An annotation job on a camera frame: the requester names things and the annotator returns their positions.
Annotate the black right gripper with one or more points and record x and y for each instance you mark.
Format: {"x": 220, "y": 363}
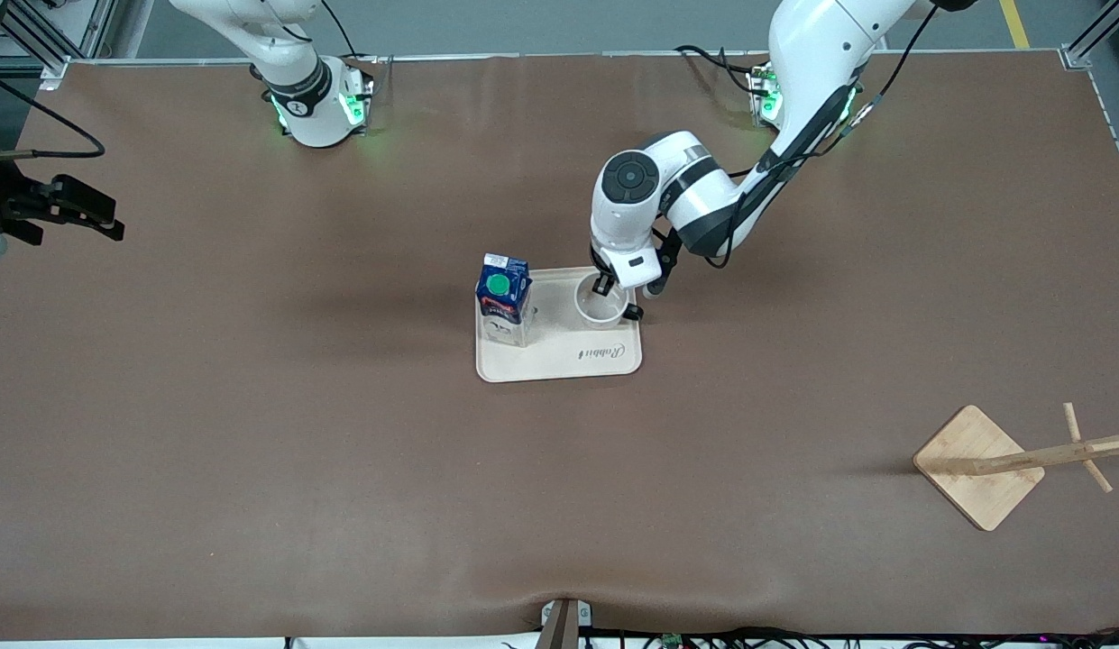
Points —
{"x": 4, "y": 200}

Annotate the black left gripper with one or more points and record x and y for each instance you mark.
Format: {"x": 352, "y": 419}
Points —
{"x": 603, "y": 285}

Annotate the white smiley face cup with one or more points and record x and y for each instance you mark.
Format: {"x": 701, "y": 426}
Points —
{"x": 600, "y": 312}

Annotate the blue white milk carton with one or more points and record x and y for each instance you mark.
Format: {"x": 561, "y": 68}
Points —
{"x": 505, "y": 306}

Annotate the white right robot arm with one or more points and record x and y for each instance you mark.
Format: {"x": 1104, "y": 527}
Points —
{"x": 298, "y": 99}

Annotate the wooden cup hanging rack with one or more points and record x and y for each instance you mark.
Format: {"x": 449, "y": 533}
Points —
{"x": 974, "y": 487}

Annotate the cream rabbit print tray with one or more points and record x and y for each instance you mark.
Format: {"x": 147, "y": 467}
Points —
{"x": 559, "y": 356}

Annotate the brown table mat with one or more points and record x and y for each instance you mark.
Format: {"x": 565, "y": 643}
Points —
{"x": 343, "y": 469}

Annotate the small green circuit board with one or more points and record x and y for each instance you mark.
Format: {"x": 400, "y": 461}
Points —
{"x": 673, "y": 641}

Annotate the metal table edge bracket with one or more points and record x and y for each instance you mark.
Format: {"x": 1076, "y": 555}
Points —
{"x": 564, "y": 626}

